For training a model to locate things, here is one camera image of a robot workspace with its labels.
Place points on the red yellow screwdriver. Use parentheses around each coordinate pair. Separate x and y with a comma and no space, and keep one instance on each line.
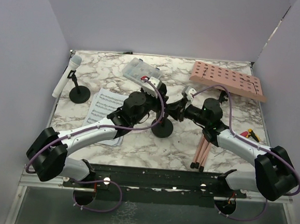
(250,133)

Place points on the black round mic stand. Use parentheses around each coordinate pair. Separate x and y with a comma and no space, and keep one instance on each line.
(79,94)

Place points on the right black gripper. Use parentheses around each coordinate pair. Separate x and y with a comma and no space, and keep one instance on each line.
(177,109)

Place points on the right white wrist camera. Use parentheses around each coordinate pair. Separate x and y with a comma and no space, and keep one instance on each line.
(188,93)

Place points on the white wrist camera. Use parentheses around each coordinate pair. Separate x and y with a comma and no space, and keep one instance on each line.
(151,86)
(188,93)

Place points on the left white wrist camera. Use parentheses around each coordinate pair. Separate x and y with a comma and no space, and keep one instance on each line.
(151,86)

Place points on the black mounting rail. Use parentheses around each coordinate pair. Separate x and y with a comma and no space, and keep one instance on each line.
(156,186)

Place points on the clear plastic organizer box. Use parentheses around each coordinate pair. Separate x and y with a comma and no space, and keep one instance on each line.
(137,68)

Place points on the sheet music page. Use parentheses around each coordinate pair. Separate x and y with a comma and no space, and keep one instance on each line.
(103,103)

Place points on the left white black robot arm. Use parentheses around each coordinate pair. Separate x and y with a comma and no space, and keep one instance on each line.
(49,154)

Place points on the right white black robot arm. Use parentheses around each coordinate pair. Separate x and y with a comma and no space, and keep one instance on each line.
(273,174)

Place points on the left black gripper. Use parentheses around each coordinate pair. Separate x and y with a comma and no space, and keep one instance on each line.
(158,102)

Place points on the white microphone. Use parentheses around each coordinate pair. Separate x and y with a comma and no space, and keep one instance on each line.
(70,70)

